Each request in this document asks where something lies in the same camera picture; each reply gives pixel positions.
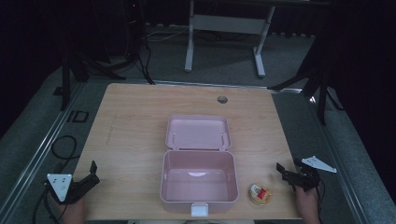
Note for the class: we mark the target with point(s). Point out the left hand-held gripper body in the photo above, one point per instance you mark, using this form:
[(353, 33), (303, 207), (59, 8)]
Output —
[(60, 185)]

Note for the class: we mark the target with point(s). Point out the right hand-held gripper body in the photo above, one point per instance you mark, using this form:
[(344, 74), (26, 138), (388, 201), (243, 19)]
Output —
[(306, 177)]

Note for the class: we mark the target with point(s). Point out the round yellow tin red label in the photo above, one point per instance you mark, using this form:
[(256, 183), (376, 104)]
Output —
[(260, 194)]

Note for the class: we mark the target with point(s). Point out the pink plastic storage box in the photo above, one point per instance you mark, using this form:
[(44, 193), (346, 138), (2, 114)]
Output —
[(199, 183)]

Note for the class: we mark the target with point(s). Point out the black tripod stand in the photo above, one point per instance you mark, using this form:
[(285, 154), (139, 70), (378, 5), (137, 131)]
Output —
[(320, 81), (74, 67)]

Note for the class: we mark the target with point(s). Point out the metal floor rail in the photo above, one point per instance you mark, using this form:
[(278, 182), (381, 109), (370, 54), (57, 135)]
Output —
[(37, 155), (339, 161)]

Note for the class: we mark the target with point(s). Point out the white metal desk frame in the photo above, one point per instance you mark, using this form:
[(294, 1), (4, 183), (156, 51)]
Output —
[(229, 24)]

